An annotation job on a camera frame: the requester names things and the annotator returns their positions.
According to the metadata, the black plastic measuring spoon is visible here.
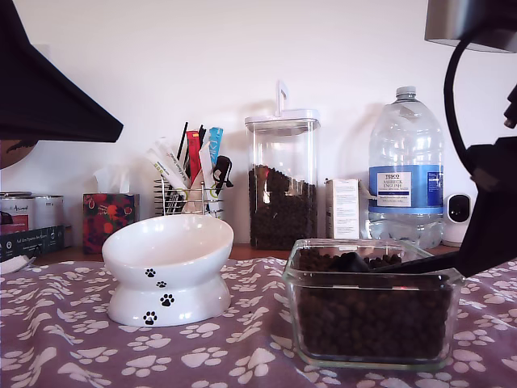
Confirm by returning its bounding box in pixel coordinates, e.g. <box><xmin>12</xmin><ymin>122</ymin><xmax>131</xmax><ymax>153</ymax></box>
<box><xmin>329</xmin><ymin>251</ymin><xmax>461</xmax><ymax>276</ymax></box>

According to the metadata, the white ceramic paw-print cat bowl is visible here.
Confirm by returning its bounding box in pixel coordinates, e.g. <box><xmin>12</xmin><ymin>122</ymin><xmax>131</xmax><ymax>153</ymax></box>
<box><xmin>101</xmin><ymin>213</ymin><xmax>234</xmax><ymax>327</ymax></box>

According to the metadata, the white paper tissue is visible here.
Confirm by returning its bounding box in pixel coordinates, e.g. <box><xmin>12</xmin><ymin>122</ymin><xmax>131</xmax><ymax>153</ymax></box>
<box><xmin>92</xmin><ymin>165</ymin><xmax>132</xmax><ymax>195</ymax></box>

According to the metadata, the plain white tin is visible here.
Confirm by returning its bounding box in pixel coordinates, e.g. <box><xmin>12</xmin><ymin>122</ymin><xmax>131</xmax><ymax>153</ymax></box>
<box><xmin>34</xmin><ymin>195</ymin><xmax>65</xmax><ymax>228</ymax></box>

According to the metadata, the white tin with red label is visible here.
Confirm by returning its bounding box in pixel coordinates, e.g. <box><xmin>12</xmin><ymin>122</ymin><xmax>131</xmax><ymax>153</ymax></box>
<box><xmin>0</xmin><ymin>192</ymin><xmax>36</xmax><ymax>236</ymax></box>

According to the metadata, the large clear blue-labelled water bottle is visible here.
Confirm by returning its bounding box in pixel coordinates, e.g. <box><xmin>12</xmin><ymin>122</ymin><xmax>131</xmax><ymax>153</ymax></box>
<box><xmin>364</xmin><ymin>85</ymin><xmax>446</xmax><ymax>250</ymax></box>

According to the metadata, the white sachet with green print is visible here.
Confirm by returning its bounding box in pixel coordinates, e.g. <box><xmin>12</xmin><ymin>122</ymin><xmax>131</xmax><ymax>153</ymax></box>
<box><xmin>145</xmin><ymin>148</ymin><xmax>184</xmax><ymax>191</ymax></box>

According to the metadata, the white sachet with dark text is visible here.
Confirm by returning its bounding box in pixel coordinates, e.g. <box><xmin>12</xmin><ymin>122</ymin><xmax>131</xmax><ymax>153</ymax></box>
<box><xmin>154</xmin><ymin>137</ymin><xmax>190</xmax><ymax>189</ymax></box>

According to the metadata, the floral red tissue box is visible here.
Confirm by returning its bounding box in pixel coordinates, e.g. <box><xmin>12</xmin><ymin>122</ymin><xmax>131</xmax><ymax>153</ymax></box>
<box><xmin>82</xmin><ymin>192</ymin><xmax>141</xmax><ymax>255</ymax></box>

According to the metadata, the dark green flat box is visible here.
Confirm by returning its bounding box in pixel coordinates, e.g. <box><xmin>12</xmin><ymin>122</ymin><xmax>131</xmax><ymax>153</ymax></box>
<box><xmin>0</xmin><ymin>224</ymin><xmax>65</xmax><ymax>263</ymax></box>

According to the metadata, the thin black stick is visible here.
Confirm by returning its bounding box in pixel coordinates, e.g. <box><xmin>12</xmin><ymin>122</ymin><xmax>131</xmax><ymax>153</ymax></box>
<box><xmin>175</xmin><ymin>121</ymin><xmax>190</xmax><ymax>162</ymax></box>

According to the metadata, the small white printed carton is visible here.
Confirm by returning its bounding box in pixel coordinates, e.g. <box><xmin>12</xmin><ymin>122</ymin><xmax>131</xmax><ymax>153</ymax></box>
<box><xmin>324</xmin><ymin>178</ymin><xmax>360</xmax><ymax>240</ymax></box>

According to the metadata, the red sachet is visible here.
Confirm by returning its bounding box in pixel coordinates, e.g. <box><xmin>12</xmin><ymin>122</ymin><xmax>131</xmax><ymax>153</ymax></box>
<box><xmin>185</xmin><ymin>129</ymin><xmax>204</xmax><ymax>185</ymax></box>

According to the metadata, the small white object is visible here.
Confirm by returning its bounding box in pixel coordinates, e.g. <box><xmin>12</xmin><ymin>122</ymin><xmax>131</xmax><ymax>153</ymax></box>
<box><xmin>0</xmin><ymin>255</ymin><xmax>36</xmax><ymax>274</ymax></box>

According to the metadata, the plain white sachet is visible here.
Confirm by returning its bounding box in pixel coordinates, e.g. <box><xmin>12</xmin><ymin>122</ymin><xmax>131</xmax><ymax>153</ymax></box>
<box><xmin>197</xmin><ymin>141</ymin><xmax>214</xmax><ymax>191</ymax></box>

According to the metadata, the blue sachet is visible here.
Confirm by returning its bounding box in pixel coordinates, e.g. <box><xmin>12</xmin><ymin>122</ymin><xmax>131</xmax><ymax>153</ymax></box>
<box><xmin>207</xmin><ymin>127</ymin><xmax>225</xmax><ymax>171</ymax></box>

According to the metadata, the black plastic clip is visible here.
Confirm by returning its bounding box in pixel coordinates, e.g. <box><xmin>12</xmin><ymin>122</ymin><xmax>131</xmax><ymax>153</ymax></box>
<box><xmin>211</xmin><ymin>155</ymin><xmax>234</xmax><ymax>195</ymax></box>

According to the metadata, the square clear glass container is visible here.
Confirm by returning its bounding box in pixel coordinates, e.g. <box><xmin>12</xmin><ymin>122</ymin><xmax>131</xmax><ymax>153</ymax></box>
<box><xmin>281</xmin><ymin>238</ymin><xmax>466</xmax><ymax>371</ymax></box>

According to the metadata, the tall clear white-lidded storage jar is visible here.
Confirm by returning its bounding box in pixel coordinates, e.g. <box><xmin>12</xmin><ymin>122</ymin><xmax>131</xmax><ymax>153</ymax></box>
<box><xmin>244</xmin><ymin>79</ymin><xmax>322</xmax><ymax>251</ymax></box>

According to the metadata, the purple paw-print cloth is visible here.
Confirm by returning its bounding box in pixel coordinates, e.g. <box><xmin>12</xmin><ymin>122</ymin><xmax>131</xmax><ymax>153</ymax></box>
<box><xmin>0</xmin><ymin>242</ymin><xmax>517</xmax><ymax>388</ymax></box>

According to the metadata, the small white round camera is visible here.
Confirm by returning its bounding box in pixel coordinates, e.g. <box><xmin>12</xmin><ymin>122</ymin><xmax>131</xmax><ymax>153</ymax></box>
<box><xmin>443</xmin><ymin>192</ymin><xmax>481</xmax><ymax>248</ymax></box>

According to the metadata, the black camera cable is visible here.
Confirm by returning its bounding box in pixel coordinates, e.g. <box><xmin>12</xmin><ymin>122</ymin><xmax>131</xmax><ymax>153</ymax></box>
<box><xmin>443</xmin><ymin>27</ymin><xmax>485</xmax><ymax>179</ymax></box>

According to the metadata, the chrome wire basket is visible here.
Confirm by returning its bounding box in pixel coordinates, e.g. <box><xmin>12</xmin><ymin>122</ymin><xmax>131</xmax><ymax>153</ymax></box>
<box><xmin>153</xmin><ymin>177</ymin><xmax>225</xmax><ymax>219</ymax></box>

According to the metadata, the pale grey camera box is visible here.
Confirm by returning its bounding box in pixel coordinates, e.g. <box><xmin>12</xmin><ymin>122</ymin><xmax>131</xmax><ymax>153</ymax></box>
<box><xmin>423</xmin><ymin>0</ymin><xmax>517</xmax><ymax>53</ymax></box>

